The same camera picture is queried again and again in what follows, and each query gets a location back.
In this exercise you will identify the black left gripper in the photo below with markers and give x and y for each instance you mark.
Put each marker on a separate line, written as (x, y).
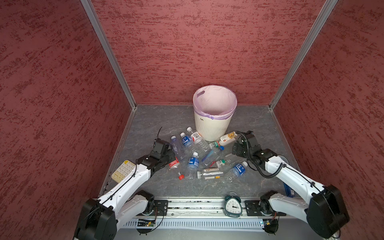
(171, 156)

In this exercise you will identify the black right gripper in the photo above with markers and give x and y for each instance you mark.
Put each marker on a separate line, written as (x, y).
(239, 147)

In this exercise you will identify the red label red cap bottle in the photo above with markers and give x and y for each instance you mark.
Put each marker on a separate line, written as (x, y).
(176, 170)

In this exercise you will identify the green cap clear bottle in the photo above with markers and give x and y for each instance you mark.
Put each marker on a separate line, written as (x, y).
(227, 161)

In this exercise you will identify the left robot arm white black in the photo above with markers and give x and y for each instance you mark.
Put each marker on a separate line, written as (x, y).
(100, 219)

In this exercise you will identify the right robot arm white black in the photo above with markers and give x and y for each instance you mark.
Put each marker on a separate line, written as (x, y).
(321, 207)

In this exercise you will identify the white ribbed waste bin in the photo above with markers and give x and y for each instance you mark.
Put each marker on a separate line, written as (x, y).
(211, 130)

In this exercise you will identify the purple bin liner bag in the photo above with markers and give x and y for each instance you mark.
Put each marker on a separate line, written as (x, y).
(214, 102)

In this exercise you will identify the green label clear bottle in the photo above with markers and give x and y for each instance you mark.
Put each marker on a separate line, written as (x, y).
(215, 145)

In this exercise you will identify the white red label bottle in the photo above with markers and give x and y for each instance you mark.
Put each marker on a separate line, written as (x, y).
(199, 141)

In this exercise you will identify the clear tube white label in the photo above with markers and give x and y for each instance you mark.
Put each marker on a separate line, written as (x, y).
(207, 172)

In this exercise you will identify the beige calculator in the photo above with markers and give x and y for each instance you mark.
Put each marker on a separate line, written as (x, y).
(125, 169)

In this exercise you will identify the clear tube yellow tip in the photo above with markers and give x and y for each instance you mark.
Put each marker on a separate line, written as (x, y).
(212, 177)

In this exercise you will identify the blue tool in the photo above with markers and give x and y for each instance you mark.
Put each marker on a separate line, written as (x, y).
(289, 191)

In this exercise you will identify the green alarm clock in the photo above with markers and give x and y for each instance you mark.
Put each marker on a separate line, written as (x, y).
(232, 207)

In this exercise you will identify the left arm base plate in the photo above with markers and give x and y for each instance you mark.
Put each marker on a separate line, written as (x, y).
(159, 208)

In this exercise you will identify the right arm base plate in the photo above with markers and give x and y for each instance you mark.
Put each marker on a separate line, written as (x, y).
(253, 209)

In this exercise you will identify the aluminium rail frame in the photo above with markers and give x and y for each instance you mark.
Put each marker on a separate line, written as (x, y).
(201, 214)

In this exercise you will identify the right corner aluminium post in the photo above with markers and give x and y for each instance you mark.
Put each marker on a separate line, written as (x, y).
(317, 26)

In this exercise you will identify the corner aluminium post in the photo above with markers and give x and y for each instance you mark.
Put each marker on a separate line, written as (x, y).
(92, 15)
(317, 26)

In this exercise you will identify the left corner aluminium post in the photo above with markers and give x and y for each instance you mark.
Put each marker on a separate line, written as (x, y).
(92, 15)

